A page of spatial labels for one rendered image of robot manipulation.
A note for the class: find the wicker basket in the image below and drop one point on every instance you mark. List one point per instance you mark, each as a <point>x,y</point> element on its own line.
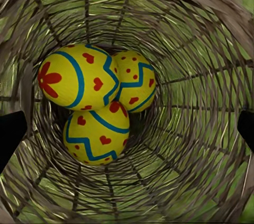
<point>46,126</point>

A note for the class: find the easter egg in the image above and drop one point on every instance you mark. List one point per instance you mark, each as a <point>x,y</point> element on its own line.
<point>138,81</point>
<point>80,77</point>
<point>97,137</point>

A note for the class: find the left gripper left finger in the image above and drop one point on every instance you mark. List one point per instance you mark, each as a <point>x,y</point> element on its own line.
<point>13,127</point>

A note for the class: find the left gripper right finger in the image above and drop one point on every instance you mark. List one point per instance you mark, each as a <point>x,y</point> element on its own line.
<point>245,127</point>

